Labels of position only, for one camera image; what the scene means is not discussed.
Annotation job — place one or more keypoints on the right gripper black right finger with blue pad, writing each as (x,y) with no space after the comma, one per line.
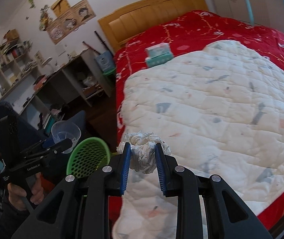
(227,215)

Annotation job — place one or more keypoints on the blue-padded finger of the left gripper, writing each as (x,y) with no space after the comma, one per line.
(44,148)

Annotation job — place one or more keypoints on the wanted posters on wall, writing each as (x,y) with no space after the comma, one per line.
(68,18)

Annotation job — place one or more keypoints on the dark open shelf desk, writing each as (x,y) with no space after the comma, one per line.
(80,80)

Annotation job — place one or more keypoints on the white paper ball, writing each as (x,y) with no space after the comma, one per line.
(142,150)

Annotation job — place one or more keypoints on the wooden headboard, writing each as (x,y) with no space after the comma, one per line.
(127,22)

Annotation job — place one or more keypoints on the blue box beside bed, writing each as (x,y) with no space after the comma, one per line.
(105,61)

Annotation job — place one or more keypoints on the teal tissue pack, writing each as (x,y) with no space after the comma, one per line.
(158,54)

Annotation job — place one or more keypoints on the light wooden bookshelf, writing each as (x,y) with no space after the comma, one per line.
(16,65)

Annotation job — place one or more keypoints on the green mesh trash basket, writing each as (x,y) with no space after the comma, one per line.
(88,156)

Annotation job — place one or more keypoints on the black sword on wall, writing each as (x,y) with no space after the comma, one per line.
(103,43)

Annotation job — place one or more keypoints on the white quilted blanket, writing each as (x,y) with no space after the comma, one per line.
(221,111)

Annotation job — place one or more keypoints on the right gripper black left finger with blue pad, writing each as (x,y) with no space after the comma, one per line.
(79,208)

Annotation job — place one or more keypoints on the small clear plastic cup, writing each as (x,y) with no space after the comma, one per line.
(66,130)

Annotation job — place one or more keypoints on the person's left hand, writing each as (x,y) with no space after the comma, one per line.
(16,193)

